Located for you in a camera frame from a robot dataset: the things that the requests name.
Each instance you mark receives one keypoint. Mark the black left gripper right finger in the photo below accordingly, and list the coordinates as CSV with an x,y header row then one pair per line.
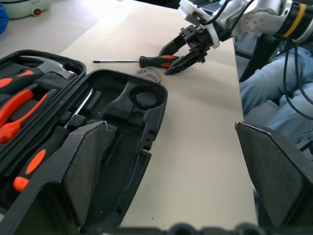
x,y
278,171

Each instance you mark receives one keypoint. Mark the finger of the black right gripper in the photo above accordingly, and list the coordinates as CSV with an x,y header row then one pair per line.
x,y
173,47
183,63

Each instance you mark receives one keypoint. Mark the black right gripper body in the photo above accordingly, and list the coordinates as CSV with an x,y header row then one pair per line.
x,y
201,40

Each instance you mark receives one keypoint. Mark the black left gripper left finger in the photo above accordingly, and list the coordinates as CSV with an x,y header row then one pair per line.
x,y
61,195

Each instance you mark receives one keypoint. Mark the tape roll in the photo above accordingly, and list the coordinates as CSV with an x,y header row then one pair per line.
x,y
149,73

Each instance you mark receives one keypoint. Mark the black plastic tool case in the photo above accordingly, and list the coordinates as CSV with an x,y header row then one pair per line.
x,y
117,151

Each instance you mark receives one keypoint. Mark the person in blue jeans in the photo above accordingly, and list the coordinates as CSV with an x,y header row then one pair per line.
x,y
264,80

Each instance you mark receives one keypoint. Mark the mint green electric pan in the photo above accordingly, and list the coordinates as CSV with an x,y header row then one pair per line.
x,y
24,9

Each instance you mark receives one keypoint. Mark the blue boxing glove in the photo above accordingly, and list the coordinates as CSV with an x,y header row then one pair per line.
x,y
3,17

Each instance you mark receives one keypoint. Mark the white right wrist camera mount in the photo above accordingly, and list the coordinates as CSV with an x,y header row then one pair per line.
x,y
188,9

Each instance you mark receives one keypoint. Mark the black support frame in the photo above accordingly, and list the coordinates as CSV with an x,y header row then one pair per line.
x,y
264,46

